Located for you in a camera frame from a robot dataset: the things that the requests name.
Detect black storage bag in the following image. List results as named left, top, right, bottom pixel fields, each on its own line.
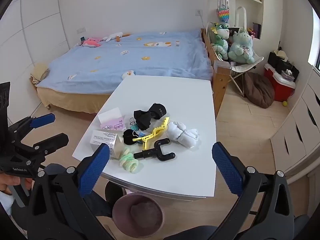
left=268, top=52, right=300, bottom=82

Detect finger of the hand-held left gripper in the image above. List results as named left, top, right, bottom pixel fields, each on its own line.
left=15, top=133, right=69, bottom=160
left=8, top=113, right=56, bottom=143

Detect white socks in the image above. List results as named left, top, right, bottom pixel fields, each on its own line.
left=167, top=121, right=199, bottom=148

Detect mint unicorn plush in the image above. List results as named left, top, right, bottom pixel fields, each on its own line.
left=228, top=27, right=255, bottom=64

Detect black face mask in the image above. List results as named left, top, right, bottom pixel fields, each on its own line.
left=133, top=109, right=152, bottom=130

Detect beige folded blanket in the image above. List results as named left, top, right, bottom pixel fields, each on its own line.
left=30, top=64, right=50, bottom=84

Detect white goose plush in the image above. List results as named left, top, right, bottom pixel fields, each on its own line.
left=102, top=32, right=131, bottom=42

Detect clear plastic corner guard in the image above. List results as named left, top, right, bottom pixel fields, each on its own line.
left=216, top=60, right=232, bottom=74

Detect rainbow bag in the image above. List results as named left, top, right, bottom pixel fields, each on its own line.
left=216, top=0, right=231, bottom=23

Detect bed with blue blanket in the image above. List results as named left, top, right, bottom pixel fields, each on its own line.
left=35, top=31, right=214, bottom=97

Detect window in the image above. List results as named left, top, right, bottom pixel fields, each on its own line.
left=307, top=5, right=320, bottom=70

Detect black hair scrunchie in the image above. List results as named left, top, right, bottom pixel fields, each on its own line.
left=122, top=129, right=140, bottom=145

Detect person's left hand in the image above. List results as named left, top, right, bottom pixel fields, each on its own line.
left=0, top=171, right=33, bottom=195

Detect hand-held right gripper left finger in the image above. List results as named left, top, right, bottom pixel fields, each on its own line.
left=29, top=143, right=115, bottom=240

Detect black fabric sleeve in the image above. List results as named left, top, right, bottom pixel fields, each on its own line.
left=147, top=103, right=165, bottom=120

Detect white loop fan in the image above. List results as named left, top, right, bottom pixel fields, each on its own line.
left=235, top=6, right=248, bottom=29

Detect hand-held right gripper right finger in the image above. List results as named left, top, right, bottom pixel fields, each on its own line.
left=212, top=142, right=296, bottom=240

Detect pink trash bin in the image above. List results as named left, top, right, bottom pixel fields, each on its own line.
left=112, top=193, right=165, bottom=238

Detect dark green dragon plush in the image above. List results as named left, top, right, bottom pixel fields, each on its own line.
left=211, top=23, right=230, bottom=60

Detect purple box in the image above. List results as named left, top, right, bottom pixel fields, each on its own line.
left=252, top=22, right=262, bottom=39

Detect white drawer cabinet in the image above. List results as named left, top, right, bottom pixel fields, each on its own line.
left=270, top=67, right=320, bottom=178

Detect white cardboard box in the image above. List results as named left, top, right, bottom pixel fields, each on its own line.
left=90, top=129, right=124, bottom=159

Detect white wall shelf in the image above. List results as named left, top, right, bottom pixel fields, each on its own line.
left=234, top=0, right=265, bottom=40

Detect black fork massage head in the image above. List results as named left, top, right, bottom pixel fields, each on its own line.
left=134, top=138, right=176, bottom=161

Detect pink printed box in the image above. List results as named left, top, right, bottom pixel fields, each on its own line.
left=97, top=107, right=127, bottom=132

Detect beige bed skirt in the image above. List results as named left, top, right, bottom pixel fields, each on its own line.
left=29, top=77, right=112, bottom=115

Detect yellow hair claw clip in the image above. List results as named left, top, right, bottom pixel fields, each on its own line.
left=132, top=117, right=170, bottom=147

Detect brown bean bag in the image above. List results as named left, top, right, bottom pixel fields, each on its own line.
left=244, top=72, right=275, bottom=109

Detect white folding chair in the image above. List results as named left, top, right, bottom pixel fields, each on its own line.
left=206, top=21, right=264, bottom=98

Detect red cooler box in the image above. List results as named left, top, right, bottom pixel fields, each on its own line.
left=264, top=64, right=296, bottom=102

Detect green hair scrunchie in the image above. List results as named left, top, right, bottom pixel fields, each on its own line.
left=118, top=147, right=139, bottom=173

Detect pink plush toy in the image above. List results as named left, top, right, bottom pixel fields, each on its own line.
left=82, top=37, right=102, bottom=47

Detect wooden bed frame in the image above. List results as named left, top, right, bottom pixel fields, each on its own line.
left=201, top=28, right=232, bottom=118

